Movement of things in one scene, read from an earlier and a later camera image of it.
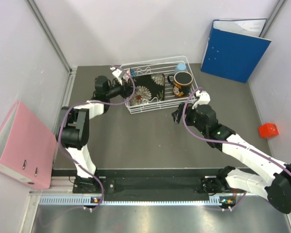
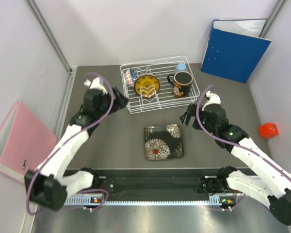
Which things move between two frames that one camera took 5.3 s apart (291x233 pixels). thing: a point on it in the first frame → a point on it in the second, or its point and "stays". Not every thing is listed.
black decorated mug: [182, 84] stays
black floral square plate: [148, 88] → [164, 141]
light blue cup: [181, 67] stays
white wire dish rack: [159, 84] stays
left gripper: [126, 89] → [121, 101]
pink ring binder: [24, 149] stays
